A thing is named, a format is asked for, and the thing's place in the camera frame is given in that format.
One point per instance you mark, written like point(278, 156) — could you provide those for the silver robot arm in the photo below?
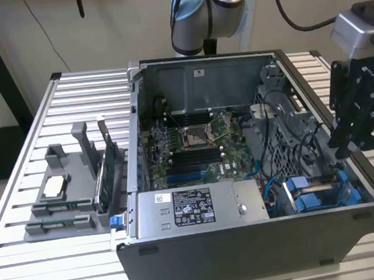
point(225, 15)

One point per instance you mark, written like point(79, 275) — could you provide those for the grey metal disk bay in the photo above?
point(283, 157)

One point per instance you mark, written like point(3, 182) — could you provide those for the black RAM slot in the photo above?
point(194, 115)
point(198, 154)
point(198, 158)
point(197, 150)
point(194, 112)
point(195, 121)
point(195, 118)
point(198, 162)

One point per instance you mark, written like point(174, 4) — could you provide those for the black expansion slot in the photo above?
point(189, 169)

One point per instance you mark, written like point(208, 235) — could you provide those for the blue expansion slot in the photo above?
point(187, 177)

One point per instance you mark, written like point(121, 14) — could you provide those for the green motherboard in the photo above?
point(233, 145)

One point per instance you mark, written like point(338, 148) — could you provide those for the grey power supply unit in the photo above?
point(228, 205)

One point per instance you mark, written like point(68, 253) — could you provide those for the CPU socket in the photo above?
point(194, 136)

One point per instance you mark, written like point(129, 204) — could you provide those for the thin metal locking lever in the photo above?
point(173, 119)

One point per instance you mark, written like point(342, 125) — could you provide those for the open black PC case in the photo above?
point(217, 262)

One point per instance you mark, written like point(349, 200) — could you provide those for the green graphics card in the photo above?
point(107, 179)

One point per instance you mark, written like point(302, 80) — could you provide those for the blue plastic latch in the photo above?
point(115, 222)

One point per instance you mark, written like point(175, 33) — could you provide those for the grey parts rack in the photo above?
point(76, 189)

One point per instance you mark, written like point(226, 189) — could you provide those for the silver CPU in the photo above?
point(56, 185)

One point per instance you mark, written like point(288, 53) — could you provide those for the black floor stand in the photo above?
point(11, 152)

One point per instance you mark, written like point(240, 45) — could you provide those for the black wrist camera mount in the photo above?
point(337, 84)

